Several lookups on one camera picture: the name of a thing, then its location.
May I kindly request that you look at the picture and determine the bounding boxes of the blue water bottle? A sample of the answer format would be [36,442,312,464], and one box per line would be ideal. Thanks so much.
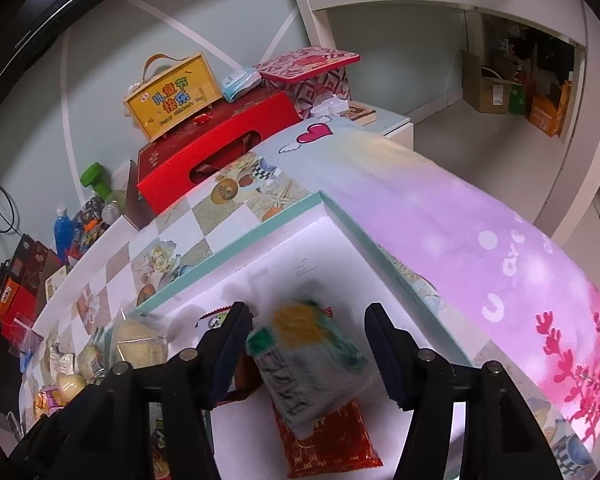
[54,204,73,256]

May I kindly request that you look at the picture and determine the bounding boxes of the red patterned snack packet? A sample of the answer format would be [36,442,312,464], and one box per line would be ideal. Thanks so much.
[272,400,383,480]

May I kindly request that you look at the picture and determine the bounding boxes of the white board panel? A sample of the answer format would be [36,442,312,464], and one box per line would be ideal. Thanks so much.
[30,220,148,333]

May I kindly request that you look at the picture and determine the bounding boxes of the white and green snack packet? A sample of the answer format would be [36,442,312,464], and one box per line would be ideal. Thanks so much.
[245,297,371,436]

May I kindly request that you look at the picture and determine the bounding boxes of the dark patterned pouch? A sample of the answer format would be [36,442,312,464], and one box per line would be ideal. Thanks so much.
[77,197,106,226]

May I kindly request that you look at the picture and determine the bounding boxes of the white tray with teal rim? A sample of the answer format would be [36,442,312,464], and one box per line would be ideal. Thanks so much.
[100,191,473,480]

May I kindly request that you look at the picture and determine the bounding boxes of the plain red box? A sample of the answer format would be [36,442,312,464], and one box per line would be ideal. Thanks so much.
[0,287,43,331]

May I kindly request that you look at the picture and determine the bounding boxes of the brown cardboard box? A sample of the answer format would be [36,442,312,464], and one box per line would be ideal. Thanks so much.
[35,160,156,301]

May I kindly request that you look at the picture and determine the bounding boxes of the cardboard box with label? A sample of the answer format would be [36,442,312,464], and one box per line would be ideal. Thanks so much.
[461,50,518,115]

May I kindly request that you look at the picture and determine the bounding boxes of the dark brown box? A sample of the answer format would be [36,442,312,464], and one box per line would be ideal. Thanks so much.
[7,234,36,281]

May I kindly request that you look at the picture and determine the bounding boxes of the green dumbbell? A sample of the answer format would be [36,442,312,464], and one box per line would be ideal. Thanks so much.
[80,162,113,196]

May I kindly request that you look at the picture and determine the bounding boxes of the red patterned box with lid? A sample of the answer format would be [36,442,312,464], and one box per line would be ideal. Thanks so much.
[256,46,359,121]

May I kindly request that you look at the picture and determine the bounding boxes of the pale yellow snack packet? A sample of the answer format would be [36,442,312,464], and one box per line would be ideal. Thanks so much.
[55,372,87,403]

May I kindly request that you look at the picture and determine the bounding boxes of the large red gift box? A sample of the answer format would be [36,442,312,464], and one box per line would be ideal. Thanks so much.
[136,91,301,216]

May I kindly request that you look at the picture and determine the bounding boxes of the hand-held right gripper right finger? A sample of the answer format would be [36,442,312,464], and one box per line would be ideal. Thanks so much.
[364,302,563,480]

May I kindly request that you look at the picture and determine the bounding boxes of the brown book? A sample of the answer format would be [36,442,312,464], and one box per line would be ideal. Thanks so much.
[340,105,378,126]

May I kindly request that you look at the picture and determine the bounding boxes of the colourful small toys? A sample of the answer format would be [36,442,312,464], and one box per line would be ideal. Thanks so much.
[70,225,106,256]

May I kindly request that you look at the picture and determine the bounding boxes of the orange box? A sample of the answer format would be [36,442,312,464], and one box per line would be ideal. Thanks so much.
[0,277,23,316]

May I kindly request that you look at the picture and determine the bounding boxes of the black monitor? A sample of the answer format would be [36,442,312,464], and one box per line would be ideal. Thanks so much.
[0,0,146,126]

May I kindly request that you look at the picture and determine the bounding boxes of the blue tissue pack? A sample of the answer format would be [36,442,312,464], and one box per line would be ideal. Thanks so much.
[220,66,265,103]

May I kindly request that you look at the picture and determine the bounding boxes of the white yellow flat box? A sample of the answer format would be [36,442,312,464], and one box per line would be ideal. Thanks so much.
[44,265,70,301]

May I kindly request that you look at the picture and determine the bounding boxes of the orange carton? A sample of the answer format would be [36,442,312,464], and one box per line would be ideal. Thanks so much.
[528,82,573,137]

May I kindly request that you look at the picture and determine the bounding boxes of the round cake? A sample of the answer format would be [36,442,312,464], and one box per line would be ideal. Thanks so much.
[105,317,168,376]

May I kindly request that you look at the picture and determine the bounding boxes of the white nightstand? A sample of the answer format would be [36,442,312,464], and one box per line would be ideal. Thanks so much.
[345,102,415,151]

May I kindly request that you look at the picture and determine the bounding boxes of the yellow gift box with handle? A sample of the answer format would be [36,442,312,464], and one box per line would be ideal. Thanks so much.
[124,53,220,143]

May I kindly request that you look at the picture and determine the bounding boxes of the clear round jar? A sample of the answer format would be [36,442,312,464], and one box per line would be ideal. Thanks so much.
[101,190,128,223]

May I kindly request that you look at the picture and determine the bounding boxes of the green paper bag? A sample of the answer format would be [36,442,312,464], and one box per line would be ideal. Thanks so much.
[507,82,531,116]

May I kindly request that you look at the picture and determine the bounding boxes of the pink printed cloth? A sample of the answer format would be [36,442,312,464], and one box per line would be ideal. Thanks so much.
[277,117,600,461]

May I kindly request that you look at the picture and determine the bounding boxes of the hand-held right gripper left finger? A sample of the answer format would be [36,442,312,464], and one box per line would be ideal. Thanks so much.
[45,301,253,480]

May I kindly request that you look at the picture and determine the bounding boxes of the dark red patterned box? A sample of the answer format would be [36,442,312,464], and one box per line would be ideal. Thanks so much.
[25,242,61,291]

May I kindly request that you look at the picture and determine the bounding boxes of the white heart-shaped dish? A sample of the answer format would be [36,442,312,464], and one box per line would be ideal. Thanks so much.
[310,94,351,118]

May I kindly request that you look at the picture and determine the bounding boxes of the clear green-edged cracker packet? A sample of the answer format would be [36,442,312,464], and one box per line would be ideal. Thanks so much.
[77,342,106,378]

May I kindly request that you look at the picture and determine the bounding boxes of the clear plastic bags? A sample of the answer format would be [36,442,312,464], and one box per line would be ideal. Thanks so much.
[0,312,46,358]

